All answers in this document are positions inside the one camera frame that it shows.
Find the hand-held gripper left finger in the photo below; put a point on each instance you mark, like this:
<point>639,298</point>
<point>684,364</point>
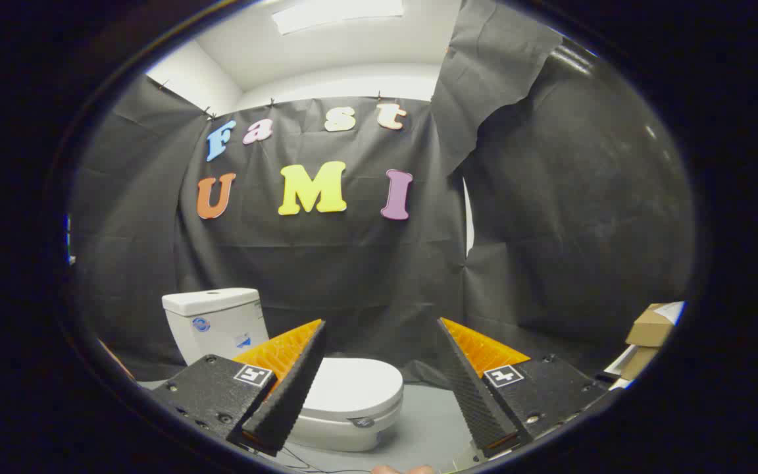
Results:
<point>290,395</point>

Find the white toilet lid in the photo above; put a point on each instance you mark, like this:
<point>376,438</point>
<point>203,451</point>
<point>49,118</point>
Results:
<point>353,385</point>

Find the white ceramic toilet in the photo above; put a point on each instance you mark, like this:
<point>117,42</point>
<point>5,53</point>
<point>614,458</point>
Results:
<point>218,322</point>

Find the brown cardboard box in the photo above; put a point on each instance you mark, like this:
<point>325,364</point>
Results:
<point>652,326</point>

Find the black backdrop cloth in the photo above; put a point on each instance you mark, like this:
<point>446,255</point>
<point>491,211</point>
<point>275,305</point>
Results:
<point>353,263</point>

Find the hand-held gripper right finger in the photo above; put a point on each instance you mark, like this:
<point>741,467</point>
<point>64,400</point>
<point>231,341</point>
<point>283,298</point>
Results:
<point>474,401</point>

